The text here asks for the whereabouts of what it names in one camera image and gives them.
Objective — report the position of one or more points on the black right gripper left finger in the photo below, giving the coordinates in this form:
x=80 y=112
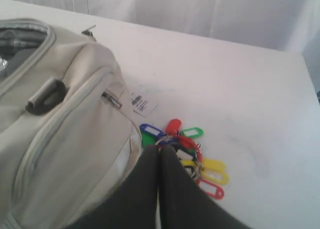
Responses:
x=133 y=204

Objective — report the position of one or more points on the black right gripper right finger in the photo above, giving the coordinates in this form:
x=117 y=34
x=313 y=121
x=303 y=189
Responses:
x=183 y=204

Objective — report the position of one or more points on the colourful key tag bunch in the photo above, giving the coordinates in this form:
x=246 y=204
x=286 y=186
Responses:
x=204 y=171

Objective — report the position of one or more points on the cream fabric duffel bag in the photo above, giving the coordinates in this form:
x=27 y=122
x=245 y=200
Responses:
x=68 y=136

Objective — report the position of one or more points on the white paper barcode tag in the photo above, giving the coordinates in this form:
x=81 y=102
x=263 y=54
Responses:
x=142 y=104

